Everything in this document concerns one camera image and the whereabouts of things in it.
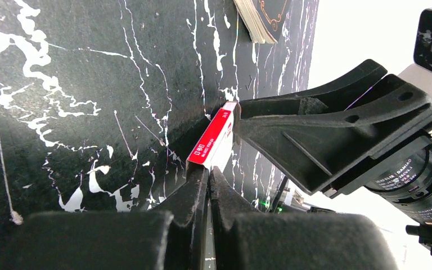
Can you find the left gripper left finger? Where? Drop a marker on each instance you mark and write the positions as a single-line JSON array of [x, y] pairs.
[[170, 236]]

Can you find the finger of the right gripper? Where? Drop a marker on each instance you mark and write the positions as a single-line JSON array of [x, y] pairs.
[[331, 97]]

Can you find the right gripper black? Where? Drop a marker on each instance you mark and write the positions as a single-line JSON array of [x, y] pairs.
[[378, 142]]

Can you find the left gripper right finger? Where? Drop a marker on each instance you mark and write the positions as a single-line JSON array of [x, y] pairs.
[[246, 238]]

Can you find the small red staple box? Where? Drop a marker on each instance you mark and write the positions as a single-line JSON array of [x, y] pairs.
[[214, 147]]

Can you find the paperback book orange cover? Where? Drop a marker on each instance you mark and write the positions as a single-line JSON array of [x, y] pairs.
[[263, 19]]

